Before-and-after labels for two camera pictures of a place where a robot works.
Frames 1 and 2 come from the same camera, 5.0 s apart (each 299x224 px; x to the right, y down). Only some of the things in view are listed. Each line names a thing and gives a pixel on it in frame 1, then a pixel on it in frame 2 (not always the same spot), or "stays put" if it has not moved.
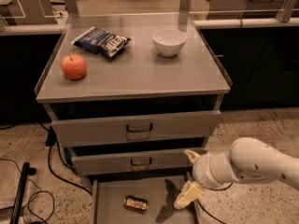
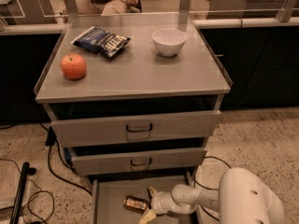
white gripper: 200,171 → 161,202
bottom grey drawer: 108,194 stays put
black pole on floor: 19,199 stays put
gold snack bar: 135,204 stays put
